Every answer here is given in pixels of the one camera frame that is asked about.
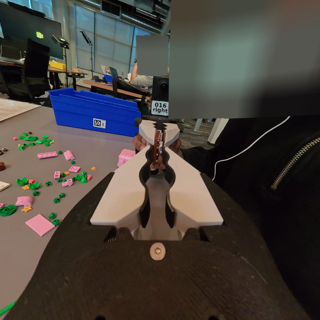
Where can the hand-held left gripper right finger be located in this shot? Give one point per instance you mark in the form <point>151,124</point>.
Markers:
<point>195,200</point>

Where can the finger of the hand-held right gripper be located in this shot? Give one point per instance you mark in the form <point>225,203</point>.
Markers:
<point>173,133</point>
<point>147,130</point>

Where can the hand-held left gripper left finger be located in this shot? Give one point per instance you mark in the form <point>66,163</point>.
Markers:
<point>117,200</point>

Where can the small grey piece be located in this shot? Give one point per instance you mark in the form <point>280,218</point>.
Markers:
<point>161,147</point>

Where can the brown square studded plate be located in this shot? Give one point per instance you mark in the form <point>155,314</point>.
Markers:
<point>157,150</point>

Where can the pink square brick base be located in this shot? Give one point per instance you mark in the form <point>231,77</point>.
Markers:
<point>125,156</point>

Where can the person's right forearm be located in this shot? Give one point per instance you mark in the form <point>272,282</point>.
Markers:
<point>197,160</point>

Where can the person's right hand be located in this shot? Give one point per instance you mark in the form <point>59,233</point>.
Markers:
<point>138,143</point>

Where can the blue plastic bin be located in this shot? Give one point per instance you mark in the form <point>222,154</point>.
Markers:
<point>100,112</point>

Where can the pink square jumper plate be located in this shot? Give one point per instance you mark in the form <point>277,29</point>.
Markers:
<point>74,169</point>

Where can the person's black clothing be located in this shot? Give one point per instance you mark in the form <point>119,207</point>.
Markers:
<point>250,200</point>

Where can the pink half cylinder brick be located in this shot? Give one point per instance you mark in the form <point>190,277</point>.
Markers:
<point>68,155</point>

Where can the pink flat rectangular tile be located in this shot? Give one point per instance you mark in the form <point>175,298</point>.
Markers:
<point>40,225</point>

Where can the pink curved brick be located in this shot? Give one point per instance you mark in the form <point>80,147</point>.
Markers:
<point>24,200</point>

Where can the green spiky leaf element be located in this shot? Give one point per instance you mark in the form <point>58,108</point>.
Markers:
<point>22,181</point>

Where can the small yellow box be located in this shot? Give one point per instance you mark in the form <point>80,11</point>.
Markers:
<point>57,65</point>

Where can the green round studded plate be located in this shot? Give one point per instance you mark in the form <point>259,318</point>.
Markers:
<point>8,210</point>

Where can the white square plate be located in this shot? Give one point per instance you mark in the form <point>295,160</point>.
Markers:
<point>3,186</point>

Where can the brown round brick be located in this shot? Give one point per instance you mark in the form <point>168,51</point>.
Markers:
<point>2,166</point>

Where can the black office chair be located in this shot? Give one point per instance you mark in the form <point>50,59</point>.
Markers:
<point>35,70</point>

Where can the large black monitor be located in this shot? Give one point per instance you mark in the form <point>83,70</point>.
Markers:
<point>25,25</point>

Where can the green flexible bar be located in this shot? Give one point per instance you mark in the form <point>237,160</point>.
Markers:
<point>8,307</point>

